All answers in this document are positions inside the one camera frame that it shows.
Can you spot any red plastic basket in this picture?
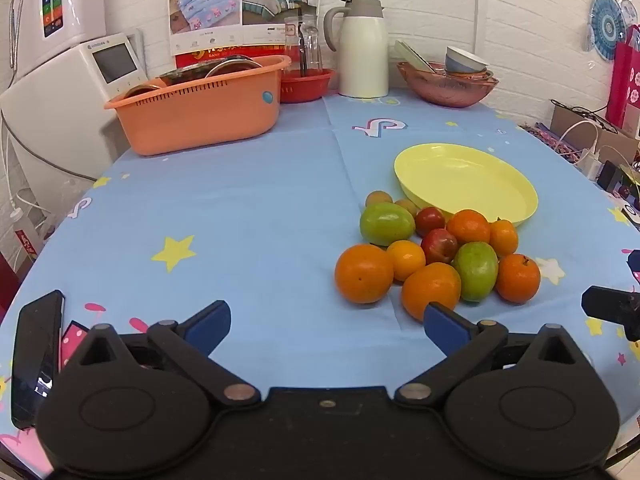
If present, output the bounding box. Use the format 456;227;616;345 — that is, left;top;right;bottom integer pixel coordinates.
280;68;336;104

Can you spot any yellow plastic plate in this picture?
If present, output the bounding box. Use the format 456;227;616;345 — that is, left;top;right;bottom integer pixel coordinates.
393;143;539;228

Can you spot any steel bowl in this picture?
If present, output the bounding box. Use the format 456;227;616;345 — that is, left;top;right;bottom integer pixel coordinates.
205;56;263;79

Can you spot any blue and white bowl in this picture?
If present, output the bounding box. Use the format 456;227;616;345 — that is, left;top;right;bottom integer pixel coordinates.
445;46;489;75

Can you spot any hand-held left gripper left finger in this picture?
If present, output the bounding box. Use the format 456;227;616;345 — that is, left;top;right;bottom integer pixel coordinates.
60;300;262;408

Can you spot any dark dish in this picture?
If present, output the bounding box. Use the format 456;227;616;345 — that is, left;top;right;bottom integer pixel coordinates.
159;66;208;87

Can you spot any patterned rim bowl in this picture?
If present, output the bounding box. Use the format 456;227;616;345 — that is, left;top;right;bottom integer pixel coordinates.
445;70;496;83

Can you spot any pink glass bowl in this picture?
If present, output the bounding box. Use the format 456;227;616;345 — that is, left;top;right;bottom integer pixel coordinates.
397;61;500;109

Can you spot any small orange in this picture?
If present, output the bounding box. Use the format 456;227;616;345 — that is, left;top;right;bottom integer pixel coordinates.
386;240;427;282
489;219;519;272

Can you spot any leopard print cloth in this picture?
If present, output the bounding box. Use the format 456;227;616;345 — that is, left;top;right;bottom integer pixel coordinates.
517;122;581;161

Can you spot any white charger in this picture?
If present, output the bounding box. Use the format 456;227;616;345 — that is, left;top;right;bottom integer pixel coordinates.
580;152;603;181

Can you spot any white cable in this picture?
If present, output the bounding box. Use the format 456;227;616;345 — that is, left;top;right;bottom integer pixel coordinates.
557;120;608;161

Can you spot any white thermos jug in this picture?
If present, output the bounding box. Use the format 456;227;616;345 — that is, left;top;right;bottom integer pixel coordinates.
323;0;390;99

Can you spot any white wall water purifier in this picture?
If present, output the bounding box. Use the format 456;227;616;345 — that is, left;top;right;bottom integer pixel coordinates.
10;0;107;78

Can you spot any red gift bag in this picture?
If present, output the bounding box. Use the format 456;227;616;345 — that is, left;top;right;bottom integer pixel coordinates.
606;25;640;128

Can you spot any wall poster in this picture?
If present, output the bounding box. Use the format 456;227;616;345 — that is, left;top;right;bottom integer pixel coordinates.
167;0;323;68

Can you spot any blue round paper fan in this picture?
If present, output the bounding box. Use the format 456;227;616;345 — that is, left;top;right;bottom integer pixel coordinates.
585;0;628;61

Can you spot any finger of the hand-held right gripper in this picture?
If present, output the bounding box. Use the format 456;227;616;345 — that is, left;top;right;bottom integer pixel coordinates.
581;285;640;343

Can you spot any white and green dish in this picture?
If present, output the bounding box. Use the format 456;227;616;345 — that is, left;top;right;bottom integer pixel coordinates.
395;40;436;73

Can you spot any large orange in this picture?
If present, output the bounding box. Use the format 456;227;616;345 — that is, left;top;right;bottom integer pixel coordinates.
334;243;395;305

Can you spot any white appliance with screen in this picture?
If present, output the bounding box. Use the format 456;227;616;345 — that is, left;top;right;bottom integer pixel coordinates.
0;32;148;181

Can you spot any green apple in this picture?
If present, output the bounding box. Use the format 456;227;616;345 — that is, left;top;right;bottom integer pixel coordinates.
452;241;500;303
360;203;417;247

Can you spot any black smartphone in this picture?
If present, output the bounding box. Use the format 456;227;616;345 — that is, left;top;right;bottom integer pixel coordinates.
10;290;66;431

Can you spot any blue star-printed tablecloth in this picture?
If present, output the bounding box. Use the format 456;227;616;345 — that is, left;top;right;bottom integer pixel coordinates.
0;87;640;480

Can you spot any orange plastic basket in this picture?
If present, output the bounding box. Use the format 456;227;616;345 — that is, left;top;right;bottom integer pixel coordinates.
104;55;292;157

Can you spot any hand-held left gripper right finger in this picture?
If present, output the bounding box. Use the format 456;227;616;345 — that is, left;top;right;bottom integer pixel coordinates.
394;301;593;408

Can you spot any orange with green stem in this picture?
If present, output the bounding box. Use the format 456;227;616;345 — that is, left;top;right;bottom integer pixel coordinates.
495;254;542;304

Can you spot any clear glass jar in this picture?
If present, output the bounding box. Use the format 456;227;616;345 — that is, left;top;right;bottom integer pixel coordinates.
284;14;321;78

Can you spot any cardboard box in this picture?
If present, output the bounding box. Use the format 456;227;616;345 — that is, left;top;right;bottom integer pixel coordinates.
550;100;640;171

